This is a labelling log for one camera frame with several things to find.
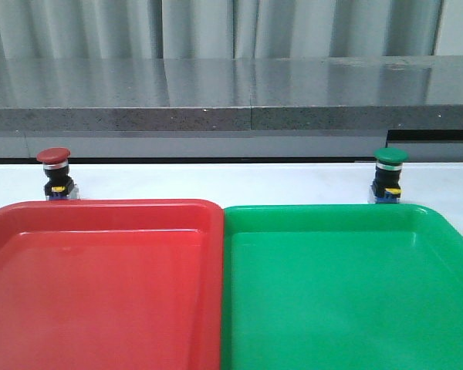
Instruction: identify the grey pleated curtain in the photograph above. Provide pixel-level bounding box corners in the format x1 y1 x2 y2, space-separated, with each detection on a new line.
0 1 443 59

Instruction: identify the green plastic tray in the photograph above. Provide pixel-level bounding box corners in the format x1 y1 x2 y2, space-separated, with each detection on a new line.
221 204 463 369

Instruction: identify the red mushroom push button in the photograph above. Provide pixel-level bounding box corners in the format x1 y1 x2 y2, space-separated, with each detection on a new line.
36 147 79 200

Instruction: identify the green mushroom push button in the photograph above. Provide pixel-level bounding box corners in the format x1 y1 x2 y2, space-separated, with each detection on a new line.
370 147 408 204

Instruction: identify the grey stone counter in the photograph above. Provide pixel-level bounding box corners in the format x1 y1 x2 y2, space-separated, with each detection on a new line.
0 55 463 160

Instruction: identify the red plastic tray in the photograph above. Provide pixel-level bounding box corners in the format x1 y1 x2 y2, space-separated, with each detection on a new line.
0 200 224 369

